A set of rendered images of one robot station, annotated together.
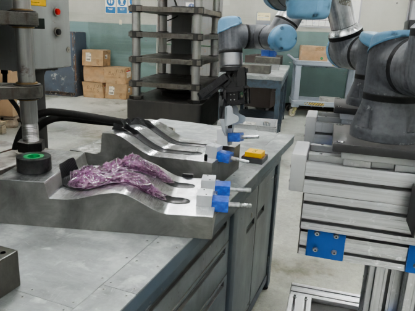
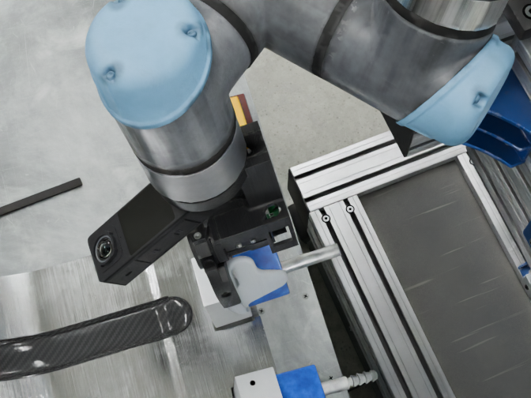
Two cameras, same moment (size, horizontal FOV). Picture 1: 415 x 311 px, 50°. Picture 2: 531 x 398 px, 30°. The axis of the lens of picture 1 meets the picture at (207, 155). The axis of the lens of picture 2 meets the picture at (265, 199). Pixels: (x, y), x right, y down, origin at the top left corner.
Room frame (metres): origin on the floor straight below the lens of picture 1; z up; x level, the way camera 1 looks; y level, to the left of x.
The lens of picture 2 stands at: (1.14, 0.09, 1.80)
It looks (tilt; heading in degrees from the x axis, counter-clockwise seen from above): 67 degrees down; 322
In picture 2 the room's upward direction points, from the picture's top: 1 degrees clockwise
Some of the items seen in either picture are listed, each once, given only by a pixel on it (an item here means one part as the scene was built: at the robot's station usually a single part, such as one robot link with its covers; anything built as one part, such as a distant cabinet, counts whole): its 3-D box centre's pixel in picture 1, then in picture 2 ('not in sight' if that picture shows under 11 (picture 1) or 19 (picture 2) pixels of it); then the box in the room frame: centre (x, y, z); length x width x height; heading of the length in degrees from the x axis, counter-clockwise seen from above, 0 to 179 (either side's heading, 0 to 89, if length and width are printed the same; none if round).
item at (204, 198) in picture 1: (224, 203); not in sight; (0.99, -0.05, 0.86); 0.13 x 0.05 x 0.05; 86
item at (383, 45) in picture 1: (397, 62); not in sight; (0.97, -0.40, 1.20); 0.13 x 0.12 x 0.14; 11
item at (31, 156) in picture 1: (34, 162); not in sight; (1.02, 0.42, 0.93); 0.08 x 0.08 x 0.04
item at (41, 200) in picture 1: (118, 189); not in sight; (1.05, 0.22, 0.86); 0.50 x 0.26 x 0.11; 86
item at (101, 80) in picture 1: (107, 74); not in sight; (7.94, 1.84, 0.42); 0.86 x 0.33 x 0.83; 78
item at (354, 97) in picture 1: (371, 89); not in sight; (1.46, -0.53, 1.09); 0.15 x 0.15 x 0.10
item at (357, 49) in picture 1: (375, 53); not in sight; (1.47, -0.53, 1.20); 0.13 x 0.12 x 0.14; 20
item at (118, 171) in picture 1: (120, 172); not in sight; (1.06, 0.22, 0.90); 0.26 x 0.18 x 0.08; 86
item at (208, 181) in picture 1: (226, 188); not in sight; (1.10, -0.05, 0.86); 0.13 x 0.05 x 0.05; 86
